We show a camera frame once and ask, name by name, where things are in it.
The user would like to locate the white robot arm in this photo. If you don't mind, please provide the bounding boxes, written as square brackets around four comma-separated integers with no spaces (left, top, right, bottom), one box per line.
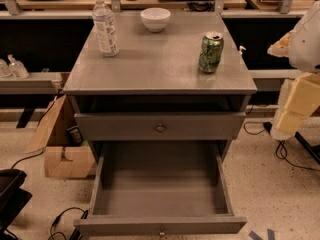
[268,1,320,140]

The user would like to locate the grey top drawer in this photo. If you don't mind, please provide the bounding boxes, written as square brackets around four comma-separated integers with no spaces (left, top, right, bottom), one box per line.
[74,112,245,141]

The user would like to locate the grey wooden drawer cabinet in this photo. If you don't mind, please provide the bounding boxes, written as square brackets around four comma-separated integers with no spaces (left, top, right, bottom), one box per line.
[64,11,257,157]

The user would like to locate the black stand leg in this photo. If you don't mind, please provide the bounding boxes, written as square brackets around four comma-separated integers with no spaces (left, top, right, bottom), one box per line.
[295,132,320,164]

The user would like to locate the white pump dispenser top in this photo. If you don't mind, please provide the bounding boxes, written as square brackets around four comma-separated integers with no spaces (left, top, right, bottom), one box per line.
[239,45,246,55]

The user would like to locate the green soda can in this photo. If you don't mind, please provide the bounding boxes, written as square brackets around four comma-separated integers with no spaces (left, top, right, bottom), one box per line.
[198,31,224,73]

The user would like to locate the white ceramic bowl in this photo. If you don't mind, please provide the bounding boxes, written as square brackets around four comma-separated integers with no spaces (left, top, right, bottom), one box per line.
[140,8,171,32]

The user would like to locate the clear plastic water bottle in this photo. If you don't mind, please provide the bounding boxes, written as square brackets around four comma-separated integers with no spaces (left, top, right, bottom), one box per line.
[92,0,119,57]

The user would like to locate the brown cardboard box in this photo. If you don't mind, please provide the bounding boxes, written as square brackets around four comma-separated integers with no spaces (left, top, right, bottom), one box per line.
[24,94,96,179]

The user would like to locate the black chair base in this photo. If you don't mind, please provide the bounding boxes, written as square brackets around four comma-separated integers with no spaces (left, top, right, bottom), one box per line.
[0,169,32,240]

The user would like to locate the black handheld device with cable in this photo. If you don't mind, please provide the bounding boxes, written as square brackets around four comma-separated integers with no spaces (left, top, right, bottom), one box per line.
[48,206,88,240]

